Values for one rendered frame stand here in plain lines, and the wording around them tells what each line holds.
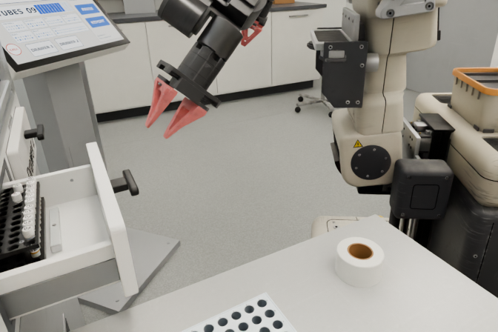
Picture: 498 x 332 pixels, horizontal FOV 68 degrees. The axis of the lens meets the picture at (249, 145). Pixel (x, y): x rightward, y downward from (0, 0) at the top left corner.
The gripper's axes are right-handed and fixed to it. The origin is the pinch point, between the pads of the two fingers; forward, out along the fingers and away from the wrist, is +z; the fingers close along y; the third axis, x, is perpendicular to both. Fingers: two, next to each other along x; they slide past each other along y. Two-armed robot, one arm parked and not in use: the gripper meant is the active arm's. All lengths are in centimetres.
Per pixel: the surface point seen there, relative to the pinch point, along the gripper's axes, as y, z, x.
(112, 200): 3.6, 10.0, 10.4
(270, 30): -146, -109, -283
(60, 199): 3.8, 20.8, -9.3
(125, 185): 0.6, 9.6, 3.7
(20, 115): 14.0, 17.5, -35.9
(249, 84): -163, -54, -286
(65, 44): 11, 2, -86
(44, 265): 7.6, 18.6, 14.9
